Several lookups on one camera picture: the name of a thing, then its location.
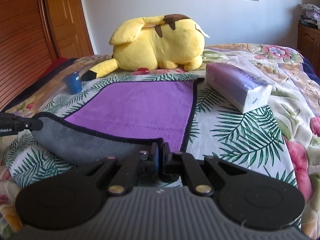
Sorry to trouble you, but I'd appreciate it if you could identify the purple and grey towel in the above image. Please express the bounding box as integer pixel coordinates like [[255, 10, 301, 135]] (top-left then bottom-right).
[[32, 78, 202, 166]]

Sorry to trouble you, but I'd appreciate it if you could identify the wooden room door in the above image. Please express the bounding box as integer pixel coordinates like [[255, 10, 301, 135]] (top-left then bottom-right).
[[44, 0, 94, 58]]

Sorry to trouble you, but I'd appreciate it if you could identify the blue cylindrical container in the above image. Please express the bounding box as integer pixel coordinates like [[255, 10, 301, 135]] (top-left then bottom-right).
[[62, 72, 82, 94]]

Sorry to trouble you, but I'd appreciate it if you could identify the palm leaf print cloth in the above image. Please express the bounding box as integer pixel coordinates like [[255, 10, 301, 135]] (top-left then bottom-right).
[[3, 74, 297, 187]]

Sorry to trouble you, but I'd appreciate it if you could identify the dark navy red blanket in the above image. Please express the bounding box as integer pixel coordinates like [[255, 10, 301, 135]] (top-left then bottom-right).
[[1, 57, 77, 112]]

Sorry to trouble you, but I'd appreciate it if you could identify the wooden slatted wardrobe door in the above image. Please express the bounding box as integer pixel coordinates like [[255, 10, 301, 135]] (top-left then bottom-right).
[[1, 0, 57, 109]]

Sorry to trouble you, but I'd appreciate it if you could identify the purple tissue pack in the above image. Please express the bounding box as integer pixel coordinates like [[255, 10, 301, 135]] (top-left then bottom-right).
[[206, 55, 276, 114]]

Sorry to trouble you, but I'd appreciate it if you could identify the floral bed blanket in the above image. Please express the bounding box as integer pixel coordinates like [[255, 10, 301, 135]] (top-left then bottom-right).
[[8, 43, 319, 239]]

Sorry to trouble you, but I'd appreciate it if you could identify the yellow Pikachu plush toy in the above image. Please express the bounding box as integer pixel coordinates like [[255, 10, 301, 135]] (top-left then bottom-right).
[[80, 14, 208, 81]]

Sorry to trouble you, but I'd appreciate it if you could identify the wooden side cabinet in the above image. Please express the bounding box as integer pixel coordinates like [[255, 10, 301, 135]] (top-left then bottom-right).
[[297, 24, 319, 76]]

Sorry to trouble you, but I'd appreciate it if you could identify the stack of folded linens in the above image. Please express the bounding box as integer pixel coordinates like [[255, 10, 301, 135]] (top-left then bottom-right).
[[300, 3, 319, 29]]

